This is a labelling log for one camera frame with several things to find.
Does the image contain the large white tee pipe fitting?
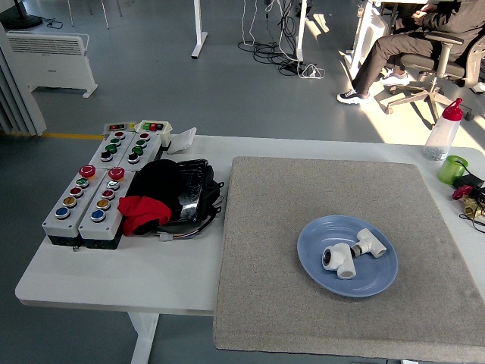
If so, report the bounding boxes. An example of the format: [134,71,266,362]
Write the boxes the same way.
[321,243,357,281]

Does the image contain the white tee fitting metal thread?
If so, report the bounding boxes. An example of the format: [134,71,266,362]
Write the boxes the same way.
[350,228,388,259]

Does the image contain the blue ceramic plate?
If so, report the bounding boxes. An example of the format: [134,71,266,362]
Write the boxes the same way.
[296,215,399,298]

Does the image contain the black foil-wrapped device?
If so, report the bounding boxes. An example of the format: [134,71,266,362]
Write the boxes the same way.
[166,158,227,225]

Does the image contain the grey-brown felt mat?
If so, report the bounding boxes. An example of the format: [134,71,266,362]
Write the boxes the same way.
[212,155,485,359]

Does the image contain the white plastic cover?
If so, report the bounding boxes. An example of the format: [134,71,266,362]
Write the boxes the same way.
[166,127,197,155]

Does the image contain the black cloth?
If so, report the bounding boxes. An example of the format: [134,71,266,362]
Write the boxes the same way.
[124,158,183,236]

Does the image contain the grey box red green buttons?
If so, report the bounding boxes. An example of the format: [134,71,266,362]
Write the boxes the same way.
[117,131,163,168]
[87,130,136,168]

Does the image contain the red cloth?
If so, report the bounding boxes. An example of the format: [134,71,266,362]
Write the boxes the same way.
[117,196,172,236]

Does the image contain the grey box emergency stop button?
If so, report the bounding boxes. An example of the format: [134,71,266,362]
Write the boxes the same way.
[41,165,108,246]
[77,167,136,250]

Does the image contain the white desk leg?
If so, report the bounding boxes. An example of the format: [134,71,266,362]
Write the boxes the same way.
[190,0,208,58]
[294,0,308,62]

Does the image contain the white table leg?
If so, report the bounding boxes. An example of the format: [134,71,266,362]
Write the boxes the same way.
[127,312,160,364]

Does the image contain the seated person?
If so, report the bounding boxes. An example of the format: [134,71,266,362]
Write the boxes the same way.
[336,0,485,105]

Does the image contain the clear bottle red cap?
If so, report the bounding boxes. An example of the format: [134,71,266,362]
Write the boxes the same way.
[422,97,464,162]

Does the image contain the green translucent cup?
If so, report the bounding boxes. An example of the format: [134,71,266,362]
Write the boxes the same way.
[437,155,470,186]

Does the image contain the white panel heater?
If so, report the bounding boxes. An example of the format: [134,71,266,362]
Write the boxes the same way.
[5,30,99,99]

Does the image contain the grey office chair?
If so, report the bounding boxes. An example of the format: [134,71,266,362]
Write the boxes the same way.
[384,30,485,126]

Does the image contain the black power adapter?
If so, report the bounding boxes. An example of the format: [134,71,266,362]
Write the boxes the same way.
[452,173,485,194]

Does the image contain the white ribbed partition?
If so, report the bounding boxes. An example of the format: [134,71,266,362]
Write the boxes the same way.
[0,22,48,137]

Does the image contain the black fan base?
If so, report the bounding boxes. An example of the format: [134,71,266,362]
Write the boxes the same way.
[2,0,43,28]

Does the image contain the white connector with wires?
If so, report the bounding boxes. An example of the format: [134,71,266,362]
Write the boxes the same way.
[153,218,213,242]

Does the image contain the white switch box green red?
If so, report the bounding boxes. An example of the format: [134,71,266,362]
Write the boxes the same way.
[135,119,174,145]

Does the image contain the black floor cable bundle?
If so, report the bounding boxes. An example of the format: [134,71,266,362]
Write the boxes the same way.
[237,0,304,75]

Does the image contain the white desk frame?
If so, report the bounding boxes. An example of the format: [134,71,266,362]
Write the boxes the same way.
[345,0,390,77]

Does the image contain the brass valve red handle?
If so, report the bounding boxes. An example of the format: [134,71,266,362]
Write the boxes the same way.
[452,184,485,218]

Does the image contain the thin black cable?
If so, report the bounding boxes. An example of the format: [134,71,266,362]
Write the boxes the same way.
[458,213,485,229]

